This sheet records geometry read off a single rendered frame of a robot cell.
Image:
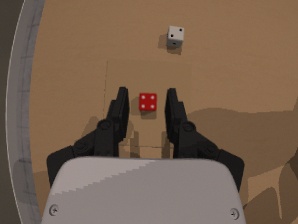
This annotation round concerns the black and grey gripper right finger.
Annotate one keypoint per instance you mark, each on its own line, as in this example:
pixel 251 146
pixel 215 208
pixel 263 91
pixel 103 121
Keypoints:
pixel 188 143

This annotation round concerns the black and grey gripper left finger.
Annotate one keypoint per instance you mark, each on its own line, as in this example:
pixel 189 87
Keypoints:
pixel 99 142

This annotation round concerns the red die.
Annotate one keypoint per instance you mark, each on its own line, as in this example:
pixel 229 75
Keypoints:
pixel 147 101

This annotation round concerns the grey die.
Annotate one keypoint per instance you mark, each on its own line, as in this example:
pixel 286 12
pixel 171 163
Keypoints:
pixel 175 36

